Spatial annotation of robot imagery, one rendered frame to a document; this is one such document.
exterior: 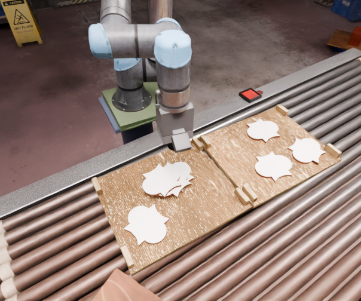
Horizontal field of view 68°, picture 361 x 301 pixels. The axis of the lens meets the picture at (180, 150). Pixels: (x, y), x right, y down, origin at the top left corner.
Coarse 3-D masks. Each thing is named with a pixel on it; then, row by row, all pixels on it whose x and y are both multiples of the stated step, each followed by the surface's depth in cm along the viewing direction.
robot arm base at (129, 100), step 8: (120, 88) 117; (136, 88) 116; (144, 88) 122; (120, 96) 119; (128, 96) 118; (136, 96) 119; (144, 96) 123; (120, 104) 121; (128, 104) 120; (136, 104) 120; (144, 104) 124
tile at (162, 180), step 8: (160, 168) 90; (168, 168) 90; (176, 168) 90; (144, 176) 88; (152, 176) 88; (160, 176) 88; (168, 176) 88; (176, 176) 88; (144, 184) 86; (152, 184) 86; (160, 184) 86; (168, 184) 86; (176, 184) 86; (152, 192) 84; (160, 192) 84; (168, 192) 85
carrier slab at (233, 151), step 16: (272, 112) 115; (224, 128) 108; (240, 128) 108; (288, 128) 108; (224, 144) 102; (240, 144) 102; (256, 144) 102; (272, 144) 102; (288, 144) 102; (320, 144) 102; (224, 160) 97; (240, 160) 97; (256, 160) 97; (320, 160) 97; (336, 160) 97; (240, 176) 92; (256, 176) 92; (288, 176) 92; (304, 176) 92; (256, 192) 87; (272, 192) 87
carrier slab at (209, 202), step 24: (192, 144) 102; (144, 168) 94; (192, 168) 94; (216, 168) 94; (96, 192) 88; (120, 192) 87; (144, 192) 87; (192, 192) 87; (216, 192) 87; (120, 216) 82; (168, 216) 82; (192, 216) 82; (216, 216) 82; (120, 240) 76; (168, 240) 76; (192, 240) 77; (144, 264) 72
